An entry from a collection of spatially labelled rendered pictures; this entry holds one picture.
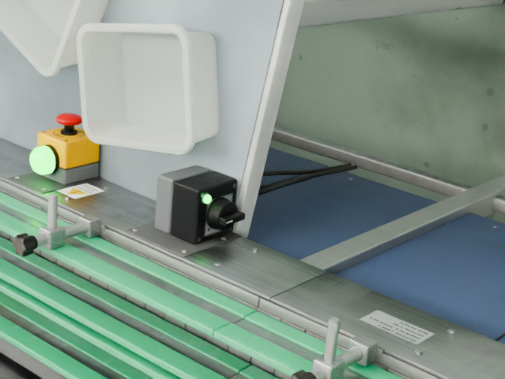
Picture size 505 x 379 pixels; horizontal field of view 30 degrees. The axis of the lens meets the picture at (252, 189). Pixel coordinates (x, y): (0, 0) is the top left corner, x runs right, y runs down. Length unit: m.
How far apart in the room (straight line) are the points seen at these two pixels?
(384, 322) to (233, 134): 0.35
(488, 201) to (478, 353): 0.59
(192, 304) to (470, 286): 0.39
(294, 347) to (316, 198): 0.51
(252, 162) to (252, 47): 0.16
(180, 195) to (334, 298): 0.26
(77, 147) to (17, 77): 0.23
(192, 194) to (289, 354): 0.29
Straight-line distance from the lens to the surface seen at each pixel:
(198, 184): 1.26
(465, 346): 1.11
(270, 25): 1.23
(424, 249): 1.41
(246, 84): 1.27
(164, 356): 1.19
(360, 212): 1.52
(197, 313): 1.13
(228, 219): 1.25
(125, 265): 1.25
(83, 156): 1.48
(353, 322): 1.11
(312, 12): 1.33
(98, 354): 1.38
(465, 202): 1.59
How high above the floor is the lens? 1.71
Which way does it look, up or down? 48 degrees down
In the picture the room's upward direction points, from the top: 107 degrees counter-clockwise
